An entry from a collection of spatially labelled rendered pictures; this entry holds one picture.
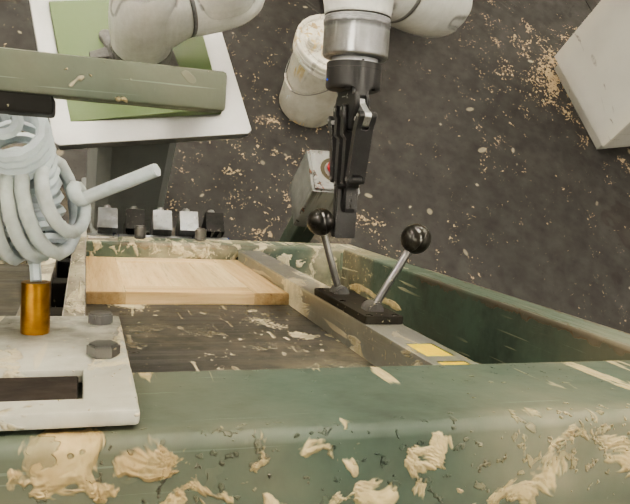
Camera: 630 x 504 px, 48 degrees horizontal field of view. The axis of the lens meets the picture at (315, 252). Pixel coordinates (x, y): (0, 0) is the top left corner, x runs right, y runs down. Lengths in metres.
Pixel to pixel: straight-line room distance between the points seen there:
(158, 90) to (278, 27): 2.94
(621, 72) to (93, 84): 3.27
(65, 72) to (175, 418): 0.17
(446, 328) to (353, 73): 0.44
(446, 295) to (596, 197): 2.39
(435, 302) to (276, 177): 1.67
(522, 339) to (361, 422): 0.66
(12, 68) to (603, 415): 0.34
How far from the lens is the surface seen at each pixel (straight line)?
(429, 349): 0.74
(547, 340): 0.94
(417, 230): 0.87
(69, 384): 0.35
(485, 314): 1.05
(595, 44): 3.66
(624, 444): 0.41
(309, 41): 2.72
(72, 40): 2.00
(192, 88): 0.37
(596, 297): 3.18
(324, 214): 0.95
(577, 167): 3.53
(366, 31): 0.95
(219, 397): 0.35
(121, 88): 0.36
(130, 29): 1.79
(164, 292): 1.10
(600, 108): 3.62
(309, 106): 2.86
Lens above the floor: 2.22
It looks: 57 degrees down
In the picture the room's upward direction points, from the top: 32 degrees clockwise
